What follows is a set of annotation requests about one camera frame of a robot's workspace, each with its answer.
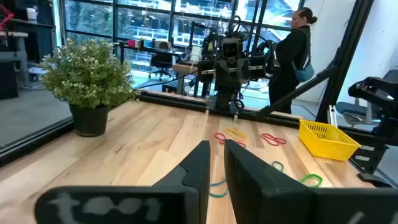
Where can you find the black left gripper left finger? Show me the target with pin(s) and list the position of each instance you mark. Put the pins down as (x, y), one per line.
(124, 205)

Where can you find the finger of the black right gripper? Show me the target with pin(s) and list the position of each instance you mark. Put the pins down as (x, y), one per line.
(206, 71)
(256, 67)

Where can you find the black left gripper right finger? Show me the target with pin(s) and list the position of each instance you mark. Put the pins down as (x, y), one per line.
(280, 205)

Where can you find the teal rubber band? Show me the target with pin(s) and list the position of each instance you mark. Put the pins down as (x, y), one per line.
(281, 167)
(217, 195)

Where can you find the green rubber band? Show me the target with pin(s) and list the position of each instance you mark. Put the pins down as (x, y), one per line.
(311, 175)

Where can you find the yellow rubber band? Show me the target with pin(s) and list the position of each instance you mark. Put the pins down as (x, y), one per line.
(236, 134)

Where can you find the red rubber band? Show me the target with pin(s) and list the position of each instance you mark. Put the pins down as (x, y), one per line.
(218, 134)
(263, 135)

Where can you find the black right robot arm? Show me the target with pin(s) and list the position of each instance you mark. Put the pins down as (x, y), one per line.
(227, 98)

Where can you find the light blue shoulder bag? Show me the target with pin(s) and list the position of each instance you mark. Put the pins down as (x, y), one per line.
(303, 74)

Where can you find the yellow plastic mesh bin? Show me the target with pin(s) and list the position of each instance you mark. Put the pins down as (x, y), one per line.
(326, 143)

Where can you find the person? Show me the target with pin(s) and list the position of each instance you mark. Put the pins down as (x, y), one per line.
(289, 53)

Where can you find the black office chair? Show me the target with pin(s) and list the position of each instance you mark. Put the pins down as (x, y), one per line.
(161, 60)

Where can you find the grey office chair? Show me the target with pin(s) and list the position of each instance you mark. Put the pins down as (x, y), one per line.
(348, 109)

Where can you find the black equipment stand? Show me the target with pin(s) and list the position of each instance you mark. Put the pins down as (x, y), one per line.
(373, 146)

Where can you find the artificial plant in black pot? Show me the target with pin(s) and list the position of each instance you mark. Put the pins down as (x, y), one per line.
(87, 74)

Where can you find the black shelving unit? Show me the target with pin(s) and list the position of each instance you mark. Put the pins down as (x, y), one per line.
(43, 40)

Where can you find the white wipes canister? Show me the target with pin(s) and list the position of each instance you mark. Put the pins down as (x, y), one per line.
(31, 14)

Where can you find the red desk lamp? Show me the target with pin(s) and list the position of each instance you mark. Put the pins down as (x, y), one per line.
(4, 15)

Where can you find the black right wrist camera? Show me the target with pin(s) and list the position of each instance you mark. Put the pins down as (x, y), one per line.
(230, 49)

